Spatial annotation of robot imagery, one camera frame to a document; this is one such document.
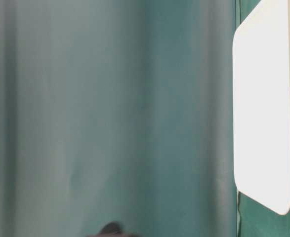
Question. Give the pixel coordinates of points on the white rectangular plastic case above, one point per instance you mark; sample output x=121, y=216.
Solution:
x=261, y=105

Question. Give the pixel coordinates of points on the green table cloth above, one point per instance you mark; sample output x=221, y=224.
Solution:
x=121, y=111

